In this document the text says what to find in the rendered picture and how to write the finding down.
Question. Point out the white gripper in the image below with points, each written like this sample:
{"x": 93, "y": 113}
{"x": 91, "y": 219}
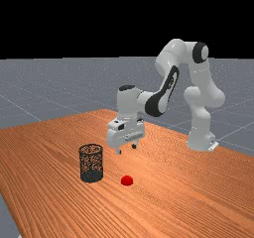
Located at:
{"x": 124, "y": 136}

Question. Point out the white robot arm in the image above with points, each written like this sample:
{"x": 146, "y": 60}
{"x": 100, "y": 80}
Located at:
{"x": 200, "y": 83}

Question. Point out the red ball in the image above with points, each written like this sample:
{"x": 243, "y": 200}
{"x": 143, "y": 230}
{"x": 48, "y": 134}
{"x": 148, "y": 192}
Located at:
{"x": 127, "y": 180}

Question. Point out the dark mesh basket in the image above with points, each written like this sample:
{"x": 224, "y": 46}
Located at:
{"x": 91, "y": 164}

